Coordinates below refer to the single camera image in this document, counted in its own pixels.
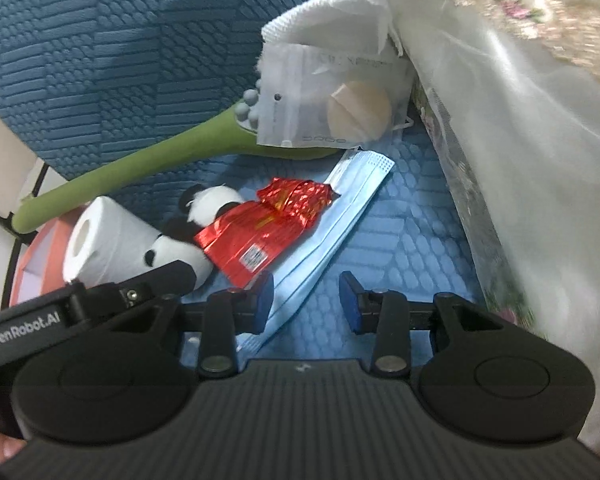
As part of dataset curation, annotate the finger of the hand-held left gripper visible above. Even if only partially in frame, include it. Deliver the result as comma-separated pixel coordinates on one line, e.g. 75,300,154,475
81,259,197,312

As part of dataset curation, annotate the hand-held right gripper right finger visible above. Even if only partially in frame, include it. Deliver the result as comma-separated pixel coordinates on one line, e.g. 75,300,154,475
339,270,506,377

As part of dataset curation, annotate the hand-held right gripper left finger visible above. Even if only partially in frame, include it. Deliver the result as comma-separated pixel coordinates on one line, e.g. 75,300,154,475
130,271,276,377

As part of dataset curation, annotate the panda plush toy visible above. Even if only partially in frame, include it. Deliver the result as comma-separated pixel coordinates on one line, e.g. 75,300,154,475
145,183,246,291

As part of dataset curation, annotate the red snack packet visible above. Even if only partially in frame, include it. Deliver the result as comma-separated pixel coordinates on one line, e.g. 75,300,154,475
194,200,303,286

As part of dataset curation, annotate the pink storage box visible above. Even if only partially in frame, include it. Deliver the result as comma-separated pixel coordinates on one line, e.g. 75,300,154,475
7,212,87,308

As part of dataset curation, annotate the blue face mask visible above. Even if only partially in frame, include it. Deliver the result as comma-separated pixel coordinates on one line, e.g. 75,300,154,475
235,149,396,353

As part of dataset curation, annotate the white towel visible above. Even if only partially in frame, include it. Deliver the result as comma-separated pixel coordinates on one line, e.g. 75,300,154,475
260,0,406,56

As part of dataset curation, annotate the white toilet paper roll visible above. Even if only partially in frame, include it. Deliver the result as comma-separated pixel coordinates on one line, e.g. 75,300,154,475
61,196,163,288

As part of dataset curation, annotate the clear pouch with powder puff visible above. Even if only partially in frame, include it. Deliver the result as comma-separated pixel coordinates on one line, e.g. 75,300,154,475
256,42,414,151

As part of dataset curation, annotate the white lace bed skirt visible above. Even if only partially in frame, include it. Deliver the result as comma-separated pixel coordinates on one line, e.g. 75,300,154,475
370,0,600,441

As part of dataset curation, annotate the blue quilted cushion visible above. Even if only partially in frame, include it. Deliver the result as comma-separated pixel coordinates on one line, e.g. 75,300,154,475
0,0,486,361

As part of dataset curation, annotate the green long-handled massager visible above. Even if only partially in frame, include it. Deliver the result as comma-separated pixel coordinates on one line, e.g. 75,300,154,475
12,89,363,233

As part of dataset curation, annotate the cream chair with black frame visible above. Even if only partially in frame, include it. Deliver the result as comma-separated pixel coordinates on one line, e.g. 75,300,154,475
0,100,51,311

